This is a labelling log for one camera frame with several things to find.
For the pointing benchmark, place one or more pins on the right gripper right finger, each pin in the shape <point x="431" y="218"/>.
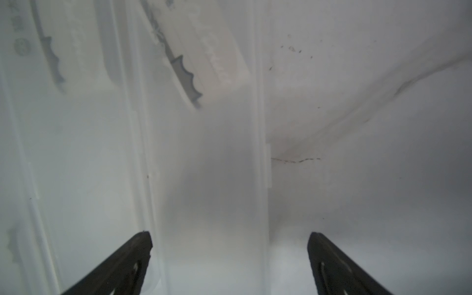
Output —
<point x="337" y="274"/>

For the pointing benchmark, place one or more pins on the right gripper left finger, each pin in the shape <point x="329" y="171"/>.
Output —
<point x="122" y="273"/>

